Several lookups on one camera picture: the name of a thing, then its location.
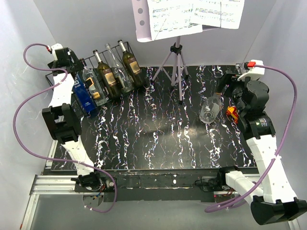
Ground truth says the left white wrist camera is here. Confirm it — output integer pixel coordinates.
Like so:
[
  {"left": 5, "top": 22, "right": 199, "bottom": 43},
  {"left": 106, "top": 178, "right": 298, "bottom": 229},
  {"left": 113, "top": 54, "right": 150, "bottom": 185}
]
[{"left": 47, "top": 43, "right": 70, "bottom": 61}]

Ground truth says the tall clear empty bottle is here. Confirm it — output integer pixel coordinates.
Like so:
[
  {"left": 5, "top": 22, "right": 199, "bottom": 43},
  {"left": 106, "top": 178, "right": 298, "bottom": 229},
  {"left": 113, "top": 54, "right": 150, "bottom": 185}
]
[{"left": 105, "top": 43, "right": 133, "bottom": 94}]

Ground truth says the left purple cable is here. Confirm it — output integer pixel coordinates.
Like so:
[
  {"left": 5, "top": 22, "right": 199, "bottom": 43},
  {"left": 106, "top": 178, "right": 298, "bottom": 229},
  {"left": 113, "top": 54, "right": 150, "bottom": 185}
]
[{"left": 13, "top": 43, "right": 118, "bottom": 213}]

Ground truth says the sheet music page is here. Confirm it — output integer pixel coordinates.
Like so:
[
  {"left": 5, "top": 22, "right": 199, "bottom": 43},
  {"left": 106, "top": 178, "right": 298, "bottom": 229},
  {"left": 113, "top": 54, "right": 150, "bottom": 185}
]
[
  {"left": 190, "top": 0, "right": 245, "bottom": 29},
  {"left": 147, "top": 0, "right": 203, "bottom": 41}
]

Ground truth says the aluminium frame rail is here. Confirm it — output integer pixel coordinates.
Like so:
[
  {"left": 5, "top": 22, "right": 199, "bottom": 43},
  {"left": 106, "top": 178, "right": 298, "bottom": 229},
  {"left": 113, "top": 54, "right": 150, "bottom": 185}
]
[{"left": 20, "top": 141, "right": 106, "bottom": 230}]

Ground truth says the black wire wine rack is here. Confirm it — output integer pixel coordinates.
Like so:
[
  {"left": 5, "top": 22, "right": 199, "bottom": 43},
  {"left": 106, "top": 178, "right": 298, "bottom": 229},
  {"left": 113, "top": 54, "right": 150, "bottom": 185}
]
[{"left": 47, "top": 43, "right": 135, "bottom": 112}]

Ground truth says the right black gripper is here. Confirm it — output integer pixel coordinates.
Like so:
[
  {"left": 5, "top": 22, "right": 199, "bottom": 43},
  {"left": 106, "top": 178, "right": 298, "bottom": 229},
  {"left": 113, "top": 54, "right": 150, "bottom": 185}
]
[{"left": 214, "top": 70, "right": 254, "bottom": 115}]

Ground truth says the blue square bottle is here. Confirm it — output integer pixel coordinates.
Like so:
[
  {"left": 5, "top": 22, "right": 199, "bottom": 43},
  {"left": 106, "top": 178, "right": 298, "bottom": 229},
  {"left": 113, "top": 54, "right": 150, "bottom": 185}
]
[{"left": 74, "top": 72, "right": 95, "bottom": 113}]

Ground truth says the small clear glass bottle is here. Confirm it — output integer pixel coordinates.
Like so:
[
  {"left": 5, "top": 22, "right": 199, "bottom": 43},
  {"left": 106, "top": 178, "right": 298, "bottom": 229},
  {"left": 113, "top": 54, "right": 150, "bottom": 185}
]
[{"left": 199, "top": 93, "right": 222, "bottom": 124}]

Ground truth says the clear bottle black cap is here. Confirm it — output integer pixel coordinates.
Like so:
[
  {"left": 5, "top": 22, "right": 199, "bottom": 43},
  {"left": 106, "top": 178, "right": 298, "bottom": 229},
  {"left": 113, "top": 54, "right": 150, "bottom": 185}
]
[{"left": 79, "top": 58, "right": 107, "bottom": 106}]

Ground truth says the lilac music stand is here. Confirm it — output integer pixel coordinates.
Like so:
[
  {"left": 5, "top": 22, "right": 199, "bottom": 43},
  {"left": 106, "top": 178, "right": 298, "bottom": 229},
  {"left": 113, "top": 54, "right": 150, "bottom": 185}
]
[{"left": 132, "top": 0, "right": 215, "bottom": 104}]

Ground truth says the red yellow toy block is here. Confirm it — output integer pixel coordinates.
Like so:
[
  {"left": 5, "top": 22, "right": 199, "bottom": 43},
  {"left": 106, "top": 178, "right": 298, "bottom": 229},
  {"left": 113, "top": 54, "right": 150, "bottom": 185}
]
[{"left": 226, "top": 106, "right": 239, "bottom": 124}]

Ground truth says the left sheet music page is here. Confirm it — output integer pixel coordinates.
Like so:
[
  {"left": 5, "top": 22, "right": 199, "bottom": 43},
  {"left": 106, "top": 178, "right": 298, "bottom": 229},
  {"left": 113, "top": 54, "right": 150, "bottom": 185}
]
[{"left": 147, "top": 0, "right": 203, "bottom": 41}]

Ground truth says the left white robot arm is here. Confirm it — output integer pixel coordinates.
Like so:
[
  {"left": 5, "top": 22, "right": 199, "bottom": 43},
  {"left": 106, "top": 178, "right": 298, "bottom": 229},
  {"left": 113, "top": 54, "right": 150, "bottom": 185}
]
[{"left": 42, "top": 43, "right": 102, "bottom": 192}]

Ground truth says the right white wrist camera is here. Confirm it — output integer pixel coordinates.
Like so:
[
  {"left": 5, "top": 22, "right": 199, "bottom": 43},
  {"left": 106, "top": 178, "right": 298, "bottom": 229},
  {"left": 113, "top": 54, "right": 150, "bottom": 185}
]
[{"left": 237, "top": 59, "right": 265, "bottom": 81}]

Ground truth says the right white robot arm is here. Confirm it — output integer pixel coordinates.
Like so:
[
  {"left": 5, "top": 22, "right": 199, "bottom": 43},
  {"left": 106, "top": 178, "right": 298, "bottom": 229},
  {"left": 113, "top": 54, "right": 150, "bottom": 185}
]
[{"left": 216, "top": 71, "right": 307, "bottom": 225}]

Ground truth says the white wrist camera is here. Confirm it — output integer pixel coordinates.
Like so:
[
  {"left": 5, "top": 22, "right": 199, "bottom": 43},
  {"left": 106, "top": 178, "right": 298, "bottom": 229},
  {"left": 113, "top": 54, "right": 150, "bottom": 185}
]
[
  {"left": 237, "top": 59, "right": 265, "bottom": 81},
  {"left": 47, "top": 43, "right": 70, "bottom": 61}
]

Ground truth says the green wine bottle silver neck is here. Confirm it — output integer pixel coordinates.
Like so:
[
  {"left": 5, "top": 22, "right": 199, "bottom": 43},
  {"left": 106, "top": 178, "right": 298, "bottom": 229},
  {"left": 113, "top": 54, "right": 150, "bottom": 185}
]
[{"left": 93, "top": 50, "right": 121, "bottom": 100}]

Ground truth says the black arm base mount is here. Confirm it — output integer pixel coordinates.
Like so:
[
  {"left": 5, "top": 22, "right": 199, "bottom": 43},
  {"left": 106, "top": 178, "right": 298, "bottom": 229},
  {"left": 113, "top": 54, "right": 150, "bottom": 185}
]
[{"left": 99, "top": 169, "right": 235, "bottom": 202}]

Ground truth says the dark green wine bottle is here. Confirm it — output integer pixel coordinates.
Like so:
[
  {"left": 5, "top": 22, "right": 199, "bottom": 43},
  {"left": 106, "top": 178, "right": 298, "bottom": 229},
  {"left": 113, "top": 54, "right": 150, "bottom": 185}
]
[{"left": 118, "top": 40, "right": 146, "bottom": 88}]

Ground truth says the right sheet music page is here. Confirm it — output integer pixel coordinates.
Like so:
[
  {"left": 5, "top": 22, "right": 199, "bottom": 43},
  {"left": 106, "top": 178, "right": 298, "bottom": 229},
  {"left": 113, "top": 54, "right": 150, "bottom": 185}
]
[{"left": 190, "top": 0, "right": 245, "bottom": 29}]

